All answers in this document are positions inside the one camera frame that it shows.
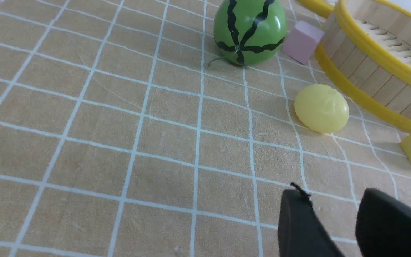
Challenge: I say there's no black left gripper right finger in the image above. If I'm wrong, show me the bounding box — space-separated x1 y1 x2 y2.
355 188 411 257

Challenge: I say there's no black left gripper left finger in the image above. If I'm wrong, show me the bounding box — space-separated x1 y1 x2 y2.
278 183 344 257

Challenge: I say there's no pale yellow bun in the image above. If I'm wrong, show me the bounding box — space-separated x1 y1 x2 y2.
295 84 350 134

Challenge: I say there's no yellow rimmed bamboo steamer tray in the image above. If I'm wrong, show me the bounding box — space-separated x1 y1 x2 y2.
315 0 411 131

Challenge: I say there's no yellow rimmed steamer lid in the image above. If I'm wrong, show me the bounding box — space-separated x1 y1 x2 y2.
297 0 337 19

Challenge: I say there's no pink cube block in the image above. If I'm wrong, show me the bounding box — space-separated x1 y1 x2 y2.
282 21 325 65

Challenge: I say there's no green toy watermelon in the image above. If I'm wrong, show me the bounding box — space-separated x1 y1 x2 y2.
213 0 287 66

